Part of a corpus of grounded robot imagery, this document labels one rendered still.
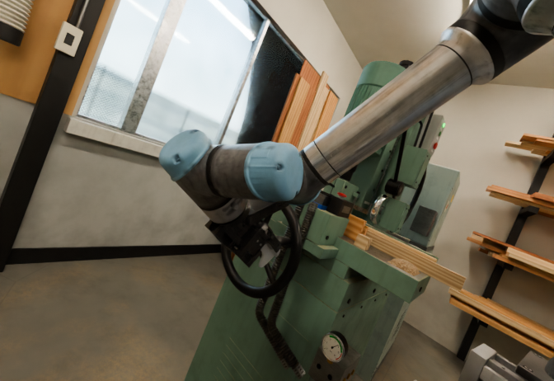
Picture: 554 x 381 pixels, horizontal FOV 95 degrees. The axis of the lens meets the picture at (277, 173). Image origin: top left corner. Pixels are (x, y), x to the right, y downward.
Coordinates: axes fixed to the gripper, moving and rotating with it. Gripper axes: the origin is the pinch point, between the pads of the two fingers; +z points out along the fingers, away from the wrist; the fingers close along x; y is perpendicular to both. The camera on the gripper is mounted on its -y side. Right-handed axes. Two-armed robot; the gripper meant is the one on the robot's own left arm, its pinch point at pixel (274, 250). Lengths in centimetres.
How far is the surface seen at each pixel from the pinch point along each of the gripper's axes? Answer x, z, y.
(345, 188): -7.0, 21.7, -36.2
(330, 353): 15.1, 25.3, 8.3
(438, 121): 5, 27, -86
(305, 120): -140, 104, -149
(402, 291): 23.2, 19.9, -13.2
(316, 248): 2.6, 11.4, -8.7
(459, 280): 32, 30, -27
